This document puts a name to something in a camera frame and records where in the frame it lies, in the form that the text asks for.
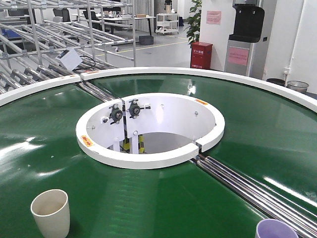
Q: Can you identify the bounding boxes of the metal roller rack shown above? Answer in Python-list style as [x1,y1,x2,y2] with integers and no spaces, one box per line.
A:
[0,0,136,94]

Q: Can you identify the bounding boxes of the white inner conveyor ring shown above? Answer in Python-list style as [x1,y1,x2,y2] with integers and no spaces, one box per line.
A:
[75,92,226,170]

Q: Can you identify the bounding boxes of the steel conveyor transfer rollers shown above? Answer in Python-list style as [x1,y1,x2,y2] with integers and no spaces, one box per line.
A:
[191,154,317,238]

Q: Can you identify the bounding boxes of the beige plastic cup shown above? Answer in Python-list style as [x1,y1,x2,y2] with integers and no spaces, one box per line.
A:
[30,189,70,238]

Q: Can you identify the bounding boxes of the red fire extinguisher cabinet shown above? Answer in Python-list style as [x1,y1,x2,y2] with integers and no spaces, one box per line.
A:
[190,42,213,69]

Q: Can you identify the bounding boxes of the green potted plant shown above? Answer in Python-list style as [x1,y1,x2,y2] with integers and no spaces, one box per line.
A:
[186,0,202,45]

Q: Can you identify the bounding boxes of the wire mesh waste bin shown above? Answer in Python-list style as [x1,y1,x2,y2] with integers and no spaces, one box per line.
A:
[287,80,309,94]

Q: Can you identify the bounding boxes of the black water dispenser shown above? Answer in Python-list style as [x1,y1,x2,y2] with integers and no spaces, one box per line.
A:
[224,0,264,76]

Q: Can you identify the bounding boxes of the lavender plastic cup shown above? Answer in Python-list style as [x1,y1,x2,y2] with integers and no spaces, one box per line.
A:
[255,219,298,238]

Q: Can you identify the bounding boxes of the white rolling cart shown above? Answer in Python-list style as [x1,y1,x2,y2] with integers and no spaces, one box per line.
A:
[156,13,179,35]

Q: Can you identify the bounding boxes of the green circular conveyor belt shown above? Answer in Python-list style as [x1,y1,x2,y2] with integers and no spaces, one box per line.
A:
[0,74,317,238]

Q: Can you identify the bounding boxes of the white outer conveyor rim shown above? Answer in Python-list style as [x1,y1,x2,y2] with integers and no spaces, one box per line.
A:
[0,67,317,112]

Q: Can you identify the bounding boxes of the white control box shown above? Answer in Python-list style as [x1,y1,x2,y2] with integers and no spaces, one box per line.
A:
[55,47,83,71]

